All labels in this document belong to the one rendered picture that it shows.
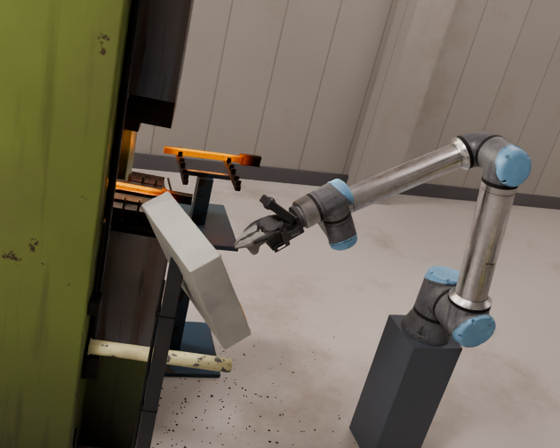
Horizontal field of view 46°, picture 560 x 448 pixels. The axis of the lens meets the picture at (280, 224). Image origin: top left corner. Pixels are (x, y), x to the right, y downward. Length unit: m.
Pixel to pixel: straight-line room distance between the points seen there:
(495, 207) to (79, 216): 1.27
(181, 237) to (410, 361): 1.26
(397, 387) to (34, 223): 1.50
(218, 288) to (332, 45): 3.75
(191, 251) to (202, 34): 3.40
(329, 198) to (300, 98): 3.29
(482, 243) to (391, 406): 0.80
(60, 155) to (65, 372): 0.68
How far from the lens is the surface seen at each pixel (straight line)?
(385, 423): 2.76
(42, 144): 1.76
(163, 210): 1.71
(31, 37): 1.70
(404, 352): 2.60
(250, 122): 5.10
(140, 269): 2.20
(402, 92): 5.16
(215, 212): 2.96
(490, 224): 2.23
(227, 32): 4.87
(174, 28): 1.91
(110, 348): 2.10
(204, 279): 1.52
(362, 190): 2.12
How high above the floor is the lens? 1.91
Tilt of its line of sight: 24 degrees down
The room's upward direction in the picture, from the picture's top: 14 degrees clockwise
